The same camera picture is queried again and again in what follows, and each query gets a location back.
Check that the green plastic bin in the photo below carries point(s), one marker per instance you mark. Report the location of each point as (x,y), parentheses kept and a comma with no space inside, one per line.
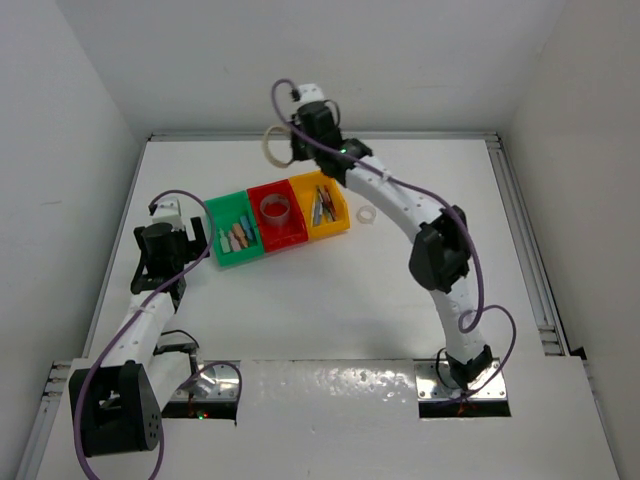
(227,210)

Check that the pink eraser case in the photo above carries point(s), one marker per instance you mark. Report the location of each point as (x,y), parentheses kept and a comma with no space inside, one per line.
(234,242)

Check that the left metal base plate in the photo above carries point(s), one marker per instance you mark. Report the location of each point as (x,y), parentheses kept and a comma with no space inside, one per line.
(217,381)

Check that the tan tape roll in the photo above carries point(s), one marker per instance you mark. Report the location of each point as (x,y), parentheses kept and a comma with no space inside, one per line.
(269,156)

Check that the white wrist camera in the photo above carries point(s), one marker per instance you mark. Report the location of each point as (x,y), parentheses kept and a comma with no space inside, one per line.
(308,93)
(167,210)

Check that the small white tape roll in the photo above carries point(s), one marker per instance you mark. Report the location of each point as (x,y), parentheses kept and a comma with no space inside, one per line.
(366,214)

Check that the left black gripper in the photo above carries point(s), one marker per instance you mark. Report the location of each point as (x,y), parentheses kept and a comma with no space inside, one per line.
(192,248)

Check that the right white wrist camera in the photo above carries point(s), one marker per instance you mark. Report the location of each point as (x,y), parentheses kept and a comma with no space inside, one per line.
(308,93)

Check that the red plastic bin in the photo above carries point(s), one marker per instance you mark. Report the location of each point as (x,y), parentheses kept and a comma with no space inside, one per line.
(293,233)

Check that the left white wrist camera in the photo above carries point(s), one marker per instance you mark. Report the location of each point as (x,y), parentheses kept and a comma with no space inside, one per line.
(167,210)

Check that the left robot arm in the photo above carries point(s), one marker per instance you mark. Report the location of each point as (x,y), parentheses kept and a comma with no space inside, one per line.
(117,407)

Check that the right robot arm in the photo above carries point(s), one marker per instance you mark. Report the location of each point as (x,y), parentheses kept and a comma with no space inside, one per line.
(440,255)

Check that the yellow plastic bin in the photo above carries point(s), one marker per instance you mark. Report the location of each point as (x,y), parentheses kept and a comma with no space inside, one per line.
(304,187)

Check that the green eraser case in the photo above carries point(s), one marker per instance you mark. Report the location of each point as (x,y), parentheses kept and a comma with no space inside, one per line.
(224,242)

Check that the orange eraser case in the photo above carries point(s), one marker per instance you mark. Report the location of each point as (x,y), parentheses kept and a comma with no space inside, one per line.
(238,231)

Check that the silver tape roll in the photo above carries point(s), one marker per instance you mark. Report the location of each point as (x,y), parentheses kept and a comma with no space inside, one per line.
(275,210)

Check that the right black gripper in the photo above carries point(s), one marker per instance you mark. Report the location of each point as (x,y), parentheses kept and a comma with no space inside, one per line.
(299,152)

